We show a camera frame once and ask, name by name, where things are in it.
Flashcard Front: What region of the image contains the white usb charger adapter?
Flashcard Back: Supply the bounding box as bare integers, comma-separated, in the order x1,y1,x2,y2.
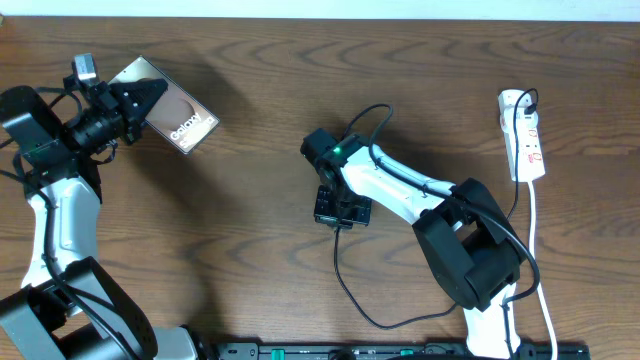
505,107,539,128

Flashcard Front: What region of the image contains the white power strip cord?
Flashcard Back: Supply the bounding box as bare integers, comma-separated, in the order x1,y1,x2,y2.
526,180,559,360

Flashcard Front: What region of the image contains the black charger cable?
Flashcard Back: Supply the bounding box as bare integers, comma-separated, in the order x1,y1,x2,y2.
332,87,540,331

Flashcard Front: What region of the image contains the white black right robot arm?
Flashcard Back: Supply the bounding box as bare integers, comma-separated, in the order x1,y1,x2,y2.
300,129,535,359

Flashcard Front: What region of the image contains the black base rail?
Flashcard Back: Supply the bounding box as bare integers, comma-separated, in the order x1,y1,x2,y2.
214,341,592,360

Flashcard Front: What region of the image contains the white power strip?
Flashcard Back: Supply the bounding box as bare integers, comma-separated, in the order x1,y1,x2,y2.
498,89,545,183

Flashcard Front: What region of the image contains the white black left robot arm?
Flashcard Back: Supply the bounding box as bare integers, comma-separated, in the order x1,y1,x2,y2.
1,76,211,359

